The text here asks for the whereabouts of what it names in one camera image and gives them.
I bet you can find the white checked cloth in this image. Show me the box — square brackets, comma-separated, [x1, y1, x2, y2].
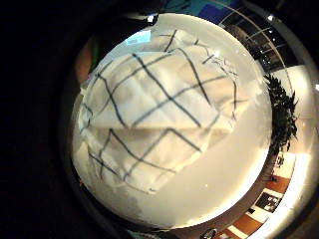
[77, 29, 249, 195]

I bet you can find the green potted plant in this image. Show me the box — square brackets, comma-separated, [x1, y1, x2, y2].
[264, 73, 299, 157]

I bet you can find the the person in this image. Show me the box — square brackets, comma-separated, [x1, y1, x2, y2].
[75, 35, 101, 86]

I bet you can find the black framed picture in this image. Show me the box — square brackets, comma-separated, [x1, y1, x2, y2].
[254, 191, 283, 213]

